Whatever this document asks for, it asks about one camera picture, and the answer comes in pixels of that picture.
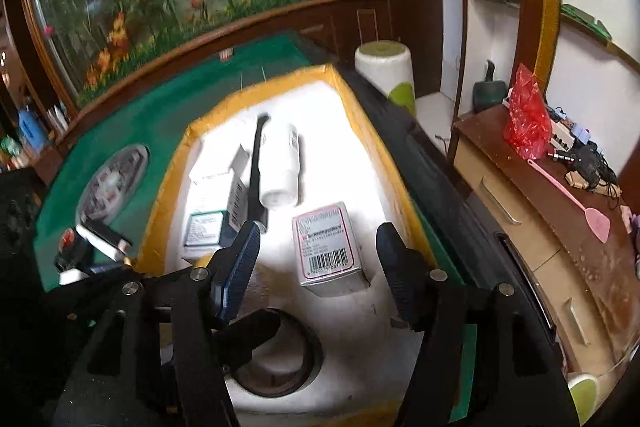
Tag pink fly swatter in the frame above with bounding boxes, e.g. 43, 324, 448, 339
527, 159, 612, 244

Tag green flat object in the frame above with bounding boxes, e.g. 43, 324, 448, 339
560, 4, 613, 40

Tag white medicine box green label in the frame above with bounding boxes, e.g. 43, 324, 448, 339
181, 146, 252, 266

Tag black marker pale ends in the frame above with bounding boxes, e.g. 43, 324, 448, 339
249, 114, 270, 234

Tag wooden drawer cabinet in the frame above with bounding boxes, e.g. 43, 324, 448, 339
447, 104, 640, 378

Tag black tape roll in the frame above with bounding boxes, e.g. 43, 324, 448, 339
232, 307, 323, 399

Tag white green stool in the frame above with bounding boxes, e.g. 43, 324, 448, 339
567, 372, 601, 425
354, 41, 417, 115

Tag brown wooden partition counter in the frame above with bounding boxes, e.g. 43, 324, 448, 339
35, 0, 446, 168

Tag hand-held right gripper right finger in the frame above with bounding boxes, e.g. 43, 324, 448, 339
376, 221, 581, 427

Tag white plastic bottle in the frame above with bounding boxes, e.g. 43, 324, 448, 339
259, 123, 301, 208

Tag white foam box yellow tape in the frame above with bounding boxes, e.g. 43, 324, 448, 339
134, 63, 441, 427

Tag blue thermos jug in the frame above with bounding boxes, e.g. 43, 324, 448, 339
19, 107, 43, 152

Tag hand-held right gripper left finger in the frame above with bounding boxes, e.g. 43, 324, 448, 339
52, 219, 281, 427

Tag black cable bundle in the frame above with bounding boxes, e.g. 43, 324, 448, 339
547, 141, 621, 198

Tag dark green jug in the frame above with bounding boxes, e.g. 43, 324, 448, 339
472, 59, 506, 112

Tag white box red label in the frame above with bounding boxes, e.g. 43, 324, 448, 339
291, 201, 368, 299

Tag red plastic bag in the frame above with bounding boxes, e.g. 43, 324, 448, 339
502, 63, 553, 162

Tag round table control panel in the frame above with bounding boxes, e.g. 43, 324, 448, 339
77, 144, 150, 224

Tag white power strip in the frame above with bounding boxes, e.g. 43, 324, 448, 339
547, 107, 593, 152

